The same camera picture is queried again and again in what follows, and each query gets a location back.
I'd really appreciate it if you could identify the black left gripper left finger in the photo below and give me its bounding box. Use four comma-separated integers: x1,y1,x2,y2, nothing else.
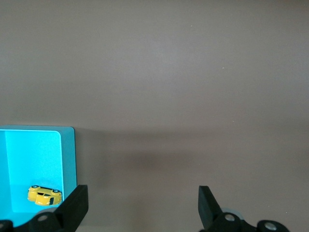
0,184,89,232

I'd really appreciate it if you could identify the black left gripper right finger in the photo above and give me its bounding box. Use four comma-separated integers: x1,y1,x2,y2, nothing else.
197,185,290,232

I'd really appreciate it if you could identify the yellow toy beetle car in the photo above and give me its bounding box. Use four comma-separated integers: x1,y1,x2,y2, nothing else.
27,185,63,206

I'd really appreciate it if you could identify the teal plastic storage bin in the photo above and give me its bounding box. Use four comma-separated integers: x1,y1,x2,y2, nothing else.
0,125,78,228

